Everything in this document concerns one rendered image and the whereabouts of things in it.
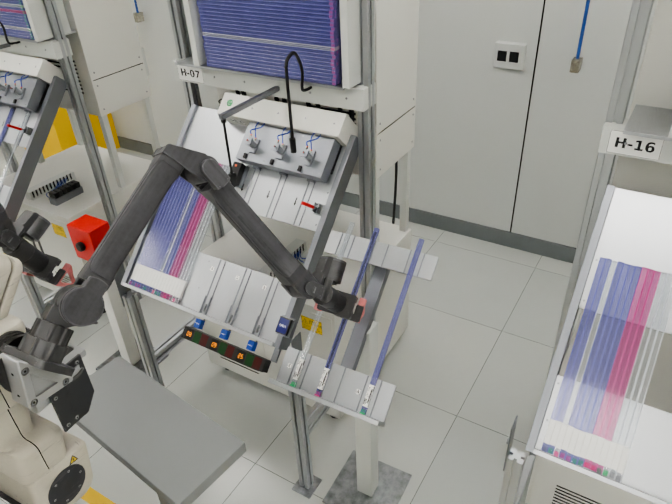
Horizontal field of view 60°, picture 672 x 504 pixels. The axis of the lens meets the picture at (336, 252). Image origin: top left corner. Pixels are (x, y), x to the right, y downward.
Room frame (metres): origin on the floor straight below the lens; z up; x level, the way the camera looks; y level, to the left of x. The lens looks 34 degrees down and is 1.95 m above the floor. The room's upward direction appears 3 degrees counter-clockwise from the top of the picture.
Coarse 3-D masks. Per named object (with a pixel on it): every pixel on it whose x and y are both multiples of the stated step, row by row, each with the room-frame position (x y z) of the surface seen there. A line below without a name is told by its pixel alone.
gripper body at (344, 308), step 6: (342, 294) 1.22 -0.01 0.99; (348, 294) 1.23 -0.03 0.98; (342, 300) 1.20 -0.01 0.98; (348, 300) 1.22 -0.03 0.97; (354, 300) 1.22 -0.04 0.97; (318, 306) 1.23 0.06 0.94; (336, 306) 1.18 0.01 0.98; (342, 306) 1.20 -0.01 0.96; (348, 306) 1.21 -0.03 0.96; (330, 312) 1.21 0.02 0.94; (336, 312) 1.20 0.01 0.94; (342, 312) 1.20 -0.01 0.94; (348, 312) 1.19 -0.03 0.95; (348, 318) 1.18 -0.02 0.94
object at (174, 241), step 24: (168, 192) 1.88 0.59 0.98; (192, 192) 1.84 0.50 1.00; (168, 216) 1.81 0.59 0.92; (192, 216) 1.77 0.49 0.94; (168, 240) 1.74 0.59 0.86; (192, 240) 1.70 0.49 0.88; (144, 264) 1.71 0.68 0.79; (168, 264) 1.67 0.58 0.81; (192, 264) 1.63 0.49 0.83; (144, 288) 1.64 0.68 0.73; (168, 288) 1.60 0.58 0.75
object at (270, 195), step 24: (192, 120) 2.07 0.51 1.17; (216, 120) 2.03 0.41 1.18; (192, 144) 2.00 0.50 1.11; (216, 144) 1.95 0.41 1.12; (240, 144) 1.91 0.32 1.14; (264, 168) 1.80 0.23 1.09; (336, 168) 1.69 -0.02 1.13; (240, 192) 1.77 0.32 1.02; (264, 192) 1.73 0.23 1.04; (288, 192) 1.70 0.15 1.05; (312, 192) 1.66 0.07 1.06; (264, 216) 1.67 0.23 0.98; (288, 216) 1.63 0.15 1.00; (312, 216) 1.60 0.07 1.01
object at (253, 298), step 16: (208, 256) 1.64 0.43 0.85; (192, 272) 1.62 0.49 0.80; (208, 272) 1.60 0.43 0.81; (224, 272) 1.58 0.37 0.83; (240, 272) 1.55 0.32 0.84; (256, 272) 1.53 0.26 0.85; (192, 288) 1.58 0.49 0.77; (208, 288) 1.56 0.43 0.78; (224, 288) 1.53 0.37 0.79; (240, 288) 1.51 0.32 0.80; (256, 288) 1.49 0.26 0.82; (272, 288) 1.47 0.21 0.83; (192, 304) 1.54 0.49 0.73; (208, 304) 1.51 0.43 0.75; (224, 304) 1.49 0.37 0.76; (240, 304) 1.47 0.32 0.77; (256, 304) 1.45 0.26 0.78; (272, 304) 1.43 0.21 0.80; (288, 304) 1.41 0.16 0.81; (224, 320) 1.45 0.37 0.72; (240, 320) 1.43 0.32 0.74; (256, 320) 1.41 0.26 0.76; (272, 320) 1.39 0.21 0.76; (272, 336) 1.36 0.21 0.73
